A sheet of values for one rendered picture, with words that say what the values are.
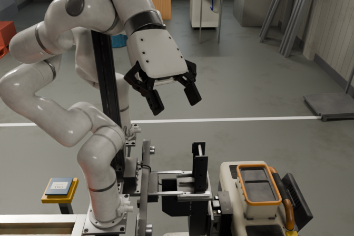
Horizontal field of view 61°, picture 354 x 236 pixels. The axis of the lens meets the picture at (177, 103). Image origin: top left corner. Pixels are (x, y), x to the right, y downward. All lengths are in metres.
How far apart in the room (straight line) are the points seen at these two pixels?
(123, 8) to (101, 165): 0.47
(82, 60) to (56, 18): 0.44
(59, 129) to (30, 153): 2.46
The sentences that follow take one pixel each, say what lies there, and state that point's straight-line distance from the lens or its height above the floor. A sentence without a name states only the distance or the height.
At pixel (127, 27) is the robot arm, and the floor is 1.83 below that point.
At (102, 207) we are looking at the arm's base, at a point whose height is 1.22.
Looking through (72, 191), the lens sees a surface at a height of 0.95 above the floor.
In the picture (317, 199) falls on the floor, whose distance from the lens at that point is 2.88.
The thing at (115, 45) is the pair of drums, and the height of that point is 0.05.
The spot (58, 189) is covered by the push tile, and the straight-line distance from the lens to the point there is 1.50.
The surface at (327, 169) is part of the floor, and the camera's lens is 3.20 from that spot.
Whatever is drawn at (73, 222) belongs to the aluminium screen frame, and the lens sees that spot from 1.34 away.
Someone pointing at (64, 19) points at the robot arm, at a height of 1.84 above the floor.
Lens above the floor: 2.01
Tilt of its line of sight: 32 degrees down
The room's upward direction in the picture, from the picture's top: straight up
